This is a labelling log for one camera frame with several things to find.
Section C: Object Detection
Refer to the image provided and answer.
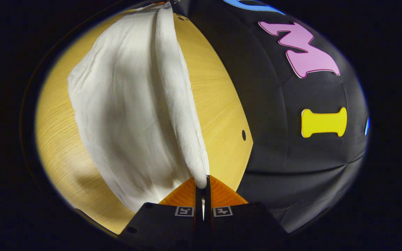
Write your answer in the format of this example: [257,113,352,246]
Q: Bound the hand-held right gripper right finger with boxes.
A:
[204,175,289,251]

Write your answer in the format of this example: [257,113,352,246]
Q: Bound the black backdrop cloth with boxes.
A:
[173,0,369,233]

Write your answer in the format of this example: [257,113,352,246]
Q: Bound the white jeans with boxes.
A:
[67,3,210,214]

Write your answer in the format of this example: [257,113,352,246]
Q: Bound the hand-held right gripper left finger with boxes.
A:
[117,177,204,251]

